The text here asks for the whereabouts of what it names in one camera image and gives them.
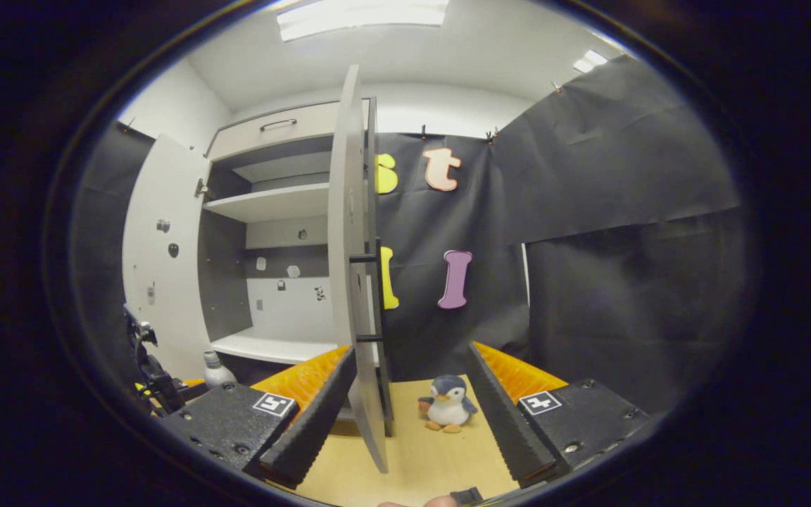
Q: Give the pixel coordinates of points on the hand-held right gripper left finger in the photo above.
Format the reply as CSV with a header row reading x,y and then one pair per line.
x,y
310,422

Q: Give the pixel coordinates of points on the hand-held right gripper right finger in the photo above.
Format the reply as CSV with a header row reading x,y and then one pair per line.
x,y
504,415

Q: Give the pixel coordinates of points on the silver bottle with pink label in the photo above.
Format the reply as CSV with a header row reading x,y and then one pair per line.
x,y
217,373

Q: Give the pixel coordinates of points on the white cabinet door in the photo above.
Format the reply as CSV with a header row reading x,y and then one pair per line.
x,y
159,267
346,211

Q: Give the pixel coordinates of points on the penguin plush toy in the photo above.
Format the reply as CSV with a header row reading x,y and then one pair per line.
x,y
448,405

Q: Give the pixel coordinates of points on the black backdrop cloth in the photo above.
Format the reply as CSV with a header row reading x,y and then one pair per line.
x,y
103,232
588,176

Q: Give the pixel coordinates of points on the small ceiling light panel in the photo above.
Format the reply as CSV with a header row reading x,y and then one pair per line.
x,y
591,61

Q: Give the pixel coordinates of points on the large ceiling light panel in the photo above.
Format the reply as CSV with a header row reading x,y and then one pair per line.
x,y
363,17

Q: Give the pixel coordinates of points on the white cabinet with grey frame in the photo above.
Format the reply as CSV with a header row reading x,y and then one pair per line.
x,y
279,204

